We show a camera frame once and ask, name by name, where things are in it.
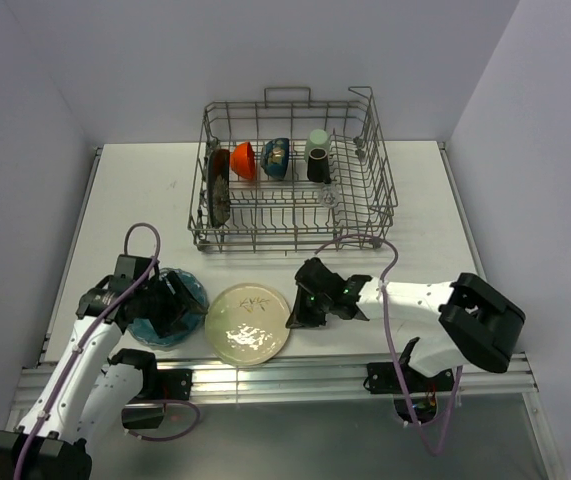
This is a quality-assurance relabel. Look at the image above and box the black floral square plate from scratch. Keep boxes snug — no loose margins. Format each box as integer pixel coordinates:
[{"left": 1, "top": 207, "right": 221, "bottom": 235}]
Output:
[{"left": 206, "top": 148, "right": 230, "bottom": 228}]

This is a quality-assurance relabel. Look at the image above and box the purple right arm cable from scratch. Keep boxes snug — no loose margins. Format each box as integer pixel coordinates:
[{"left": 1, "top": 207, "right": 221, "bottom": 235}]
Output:
[{"left": 314, "top": 233, "right": 464, "bottom": 457}]

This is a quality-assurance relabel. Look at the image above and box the clear drinking glass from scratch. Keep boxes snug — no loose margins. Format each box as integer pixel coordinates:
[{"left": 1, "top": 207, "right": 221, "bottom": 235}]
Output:
[{"left": 317, "top": 184, "right": 340, "bottom": 209}]

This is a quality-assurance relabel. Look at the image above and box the blue patterned bowl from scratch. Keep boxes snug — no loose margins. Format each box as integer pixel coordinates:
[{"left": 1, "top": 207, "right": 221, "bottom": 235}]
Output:
[{"left": 260, "top": 137, "right": 290, "bottom": 180}]

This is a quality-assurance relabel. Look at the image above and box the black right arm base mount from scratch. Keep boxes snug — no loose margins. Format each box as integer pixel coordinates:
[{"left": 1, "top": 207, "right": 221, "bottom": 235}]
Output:
[{"left": 363, "top": 362, "right": 455, "bottom": 423}]

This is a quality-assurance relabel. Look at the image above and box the grey wire dish rack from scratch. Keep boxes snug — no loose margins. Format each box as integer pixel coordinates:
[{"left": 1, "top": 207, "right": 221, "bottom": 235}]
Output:
[{"left": 187, "top": 86, "right": 398, "bottom": 253}]

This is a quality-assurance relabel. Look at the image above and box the orange bowl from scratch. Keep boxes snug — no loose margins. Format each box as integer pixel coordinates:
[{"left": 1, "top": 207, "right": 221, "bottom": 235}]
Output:
[{"left": 230, "top": 142, "right": 256, "bottom": 181}]

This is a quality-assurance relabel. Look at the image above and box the green cream round plate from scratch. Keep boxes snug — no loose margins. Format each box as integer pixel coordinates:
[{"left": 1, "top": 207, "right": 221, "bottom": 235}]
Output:
[{"left": 204, "top": 283, "right": 291, "bottom": 367}]

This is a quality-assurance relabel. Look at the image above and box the teal scalloped plate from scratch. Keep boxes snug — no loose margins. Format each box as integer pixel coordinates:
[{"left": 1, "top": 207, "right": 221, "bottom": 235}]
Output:
[{"left": 126, "top": 268, "right": 209, "bottom": 349}]

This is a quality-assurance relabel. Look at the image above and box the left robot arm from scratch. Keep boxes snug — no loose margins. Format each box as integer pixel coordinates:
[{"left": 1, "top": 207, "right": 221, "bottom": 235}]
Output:
[{"left": 0, "top": 254, "right": 207, "bottom": 479}]

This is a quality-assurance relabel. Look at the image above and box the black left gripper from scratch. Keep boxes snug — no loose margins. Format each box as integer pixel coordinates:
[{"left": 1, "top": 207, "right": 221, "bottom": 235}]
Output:
[{"left": 135, "top": 271, "right": 206, "bottom": 338}]

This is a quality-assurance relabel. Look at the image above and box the light green plastic cup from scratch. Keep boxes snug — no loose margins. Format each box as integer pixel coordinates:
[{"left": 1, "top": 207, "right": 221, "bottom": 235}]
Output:
[{"left": 303, "top": 129, "right": 330, "bottom": 161}]

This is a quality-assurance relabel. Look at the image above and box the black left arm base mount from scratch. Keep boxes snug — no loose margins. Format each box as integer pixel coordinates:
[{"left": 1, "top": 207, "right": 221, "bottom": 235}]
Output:
[{"left": 121, "top": 368, "right": 193, "bottom": 431}]

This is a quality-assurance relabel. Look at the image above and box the aluminium table edge rail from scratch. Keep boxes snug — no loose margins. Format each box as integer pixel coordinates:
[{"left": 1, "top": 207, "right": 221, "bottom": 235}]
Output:
[{"left": 12, "top": 319, "right": 539, "bottom": 409}]

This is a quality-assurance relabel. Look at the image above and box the black mug brown inside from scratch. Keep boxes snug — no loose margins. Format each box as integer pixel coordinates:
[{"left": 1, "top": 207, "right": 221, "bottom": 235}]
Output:
[{"left": 307, "top": 147, "right": 331, "bottom": 184}]

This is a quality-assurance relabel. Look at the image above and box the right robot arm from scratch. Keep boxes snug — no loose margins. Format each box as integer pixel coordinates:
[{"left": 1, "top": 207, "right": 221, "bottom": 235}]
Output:
[{"left": 286, "top": 257, "right": 526, "bottom": 390}]

